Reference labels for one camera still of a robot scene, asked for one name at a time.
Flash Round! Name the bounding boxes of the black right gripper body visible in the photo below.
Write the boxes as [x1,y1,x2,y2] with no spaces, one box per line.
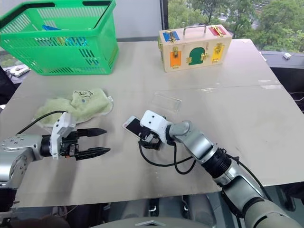
[138,126,162,151]

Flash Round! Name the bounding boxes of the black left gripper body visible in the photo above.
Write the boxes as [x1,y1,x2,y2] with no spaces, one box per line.
[58,131,81,160]

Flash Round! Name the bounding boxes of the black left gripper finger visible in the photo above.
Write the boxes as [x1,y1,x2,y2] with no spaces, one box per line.
[76,147,112,162]
[76,128,108,138]

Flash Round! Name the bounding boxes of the white smartphone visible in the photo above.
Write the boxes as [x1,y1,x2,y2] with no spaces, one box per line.
[122,115,146,140]

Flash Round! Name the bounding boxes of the clear plastic phone case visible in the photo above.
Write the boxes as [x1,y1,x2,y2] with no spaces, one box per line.
[149,92,183,114]

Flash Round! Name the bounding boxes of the pale green plush towel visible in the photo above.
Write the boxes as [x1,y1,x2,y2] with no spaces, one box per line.
[34,87,114,130]

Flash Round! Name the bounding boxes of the black table clamp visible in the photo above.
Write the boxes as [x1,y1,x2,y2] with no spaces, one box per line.
[181,195,191,212]
[147,198,160,217]

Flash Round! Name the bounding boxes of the white power strip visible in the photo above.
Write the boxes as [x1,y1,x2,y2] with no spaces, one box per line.
[9,66,31,77]

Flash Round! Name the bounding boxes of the wooden lock box coloured doors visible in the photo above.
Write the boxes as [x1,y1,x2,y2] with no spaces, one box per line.
[157,23,233,73]

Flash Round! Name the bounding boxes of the green plastic shopping basket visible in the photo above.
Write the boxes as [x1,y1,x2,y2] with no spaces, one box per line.
[0,0,119,76]

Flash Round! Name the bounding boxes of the blue packet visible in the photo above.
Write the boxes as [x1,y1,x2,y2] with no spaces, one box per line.
[42,24,70,32]

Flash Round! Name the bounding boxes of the black side desk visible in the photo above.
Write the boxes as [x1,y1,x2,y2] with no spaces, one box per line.
[259,50,304,70]

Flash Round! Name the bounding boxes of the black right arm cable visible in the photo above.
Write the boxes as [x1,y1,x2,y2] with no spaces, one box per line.
[138,139,273,203]

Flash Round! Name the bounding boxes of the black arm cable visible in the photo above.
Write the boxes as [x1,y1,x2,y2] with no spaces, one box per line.
[138,139,273,203]
[16,110,70,135]

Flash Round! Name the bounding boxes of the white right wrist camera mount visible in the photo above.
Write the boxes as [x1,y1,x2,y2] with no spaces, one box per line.
[139,109,172,144]

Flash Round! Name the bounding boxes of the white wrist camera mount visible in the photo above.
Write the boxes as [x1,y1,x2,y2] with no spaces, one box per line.
[50,111,77,160]
[139,109,172,144]

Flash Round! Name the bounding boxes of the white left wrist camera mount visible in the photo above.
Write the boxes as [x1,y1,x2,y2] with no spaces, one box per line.
[50,111,77,160]

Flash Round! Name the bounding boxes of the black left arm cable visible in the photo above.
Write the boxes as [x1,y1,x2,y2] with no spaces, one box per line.
[16,110,70,135]

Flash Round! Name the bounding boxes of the dark window frame post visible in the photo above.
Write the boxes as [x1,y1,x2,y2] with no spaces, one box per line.
[160,0,170,30]

